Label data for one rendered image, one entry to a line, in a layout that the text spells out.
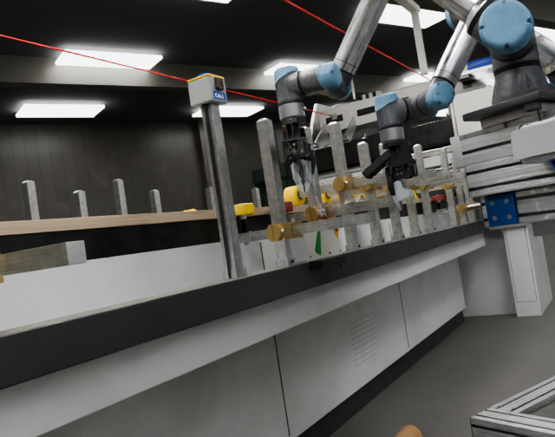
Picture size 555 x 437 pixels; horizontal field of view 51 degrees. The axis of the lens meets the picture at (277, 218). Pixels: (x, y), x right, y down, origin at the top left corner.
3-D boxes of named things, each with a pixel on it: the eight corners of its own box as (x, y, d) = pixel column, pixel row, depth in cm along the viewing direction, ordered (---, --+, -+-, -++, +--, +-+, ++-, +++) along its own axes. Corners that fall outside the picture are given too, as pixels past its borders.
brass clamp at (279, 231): (305, 236, 177) (303, 220, 177) (283, 240, 166) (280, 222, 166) (288, 239, 180) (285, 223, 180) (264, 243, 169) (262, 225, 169)
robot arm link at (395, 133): (375, 131, 181) (384, 133, 188) (377, 146, 181) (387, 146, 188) (398, 125, 177) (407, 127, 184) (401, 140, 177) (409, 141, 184)
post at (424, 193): (435, 235, 300) (421, 144, 302) (434, 235, 297) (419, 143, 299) (429, 236, 302) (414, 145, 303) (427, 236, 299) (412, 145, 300)
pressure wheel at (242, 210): (254, 238, 187) (249, 203, 188) (261, 237, 180) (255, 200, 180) (231, 241, 185) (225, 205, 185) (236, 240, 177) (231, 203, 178)
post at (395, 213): (405, 248, 257) (388, 141, 259) (402, 249, 254) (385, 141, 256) (397, 249, 259) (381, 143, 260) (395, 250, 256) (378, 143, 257)
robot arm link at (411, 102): (446, 114, 178) (413, 118, 176) (430, 121, 189) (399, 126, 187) (442, 88, 178) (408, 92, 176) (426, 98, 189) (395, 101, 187)
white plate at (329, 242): (343, 252, 199) (339, 224, 200) (308, 261, 177) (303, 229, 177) (342, 253, 200) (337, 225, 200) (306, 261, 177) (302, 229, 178)
